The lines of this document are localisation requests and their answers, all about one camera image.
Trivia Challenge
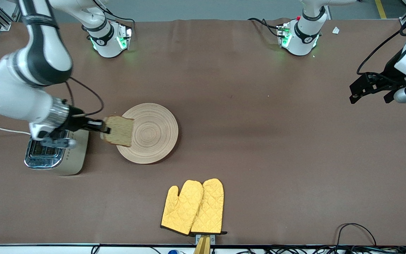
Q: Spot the brown toast slice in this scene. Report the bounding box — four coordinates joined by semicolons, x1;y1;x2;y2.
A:
101;116;135;147

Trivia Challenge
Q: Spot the round wooden plate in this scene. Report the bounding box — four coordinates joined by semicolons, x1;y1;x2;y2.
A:
116;103;179;164

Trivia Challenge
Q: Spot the chrome and beige toaster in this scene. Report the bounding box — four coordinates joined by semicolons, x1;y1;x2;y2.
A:
24;129;89;176

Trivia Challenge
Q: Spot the green-lit base connector board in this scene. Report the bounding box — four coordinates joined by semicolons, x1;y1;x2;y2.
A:
277;22;292;48
117;23;133;50

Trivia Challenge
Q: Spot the yellow quilted oven mitt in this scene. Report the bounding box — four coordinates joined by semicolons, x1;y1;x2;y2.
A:
161;180;204;236
190;179;227;235

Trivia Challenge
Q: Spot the brown table cover sheet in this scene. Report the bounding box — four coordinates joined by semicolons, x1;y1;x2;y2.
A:
0;18;406;246

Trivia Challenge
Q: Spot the wooden stick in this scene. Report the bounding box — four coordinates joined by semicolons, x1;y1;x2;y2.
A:
193;236;211;254

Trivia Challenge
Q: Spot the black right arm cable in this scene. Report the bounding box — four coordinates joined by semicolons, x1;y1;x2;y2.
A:
65;77;104;117

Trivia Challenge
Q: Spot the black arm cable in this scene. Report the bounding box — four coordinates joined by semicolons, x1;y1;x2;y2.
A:
357;11;406;75
65;77;104;117

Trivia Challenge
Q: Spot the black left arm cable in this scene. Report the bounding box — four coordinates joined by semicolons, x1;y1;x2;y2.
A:
357;11;406;75

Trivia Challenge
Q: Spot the white toaster power cable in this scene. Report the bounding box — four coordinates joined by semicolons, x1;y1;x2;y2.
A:
0;126;31;135

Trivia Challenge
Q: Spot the black base cable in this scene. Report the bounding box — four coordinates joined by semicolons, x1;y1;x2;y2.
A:
248;18;281;37
90;0;135;30

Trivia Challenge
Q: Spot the black looped cable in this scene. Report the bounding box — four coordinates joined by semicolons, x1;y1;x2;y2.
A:
336;223;377;247

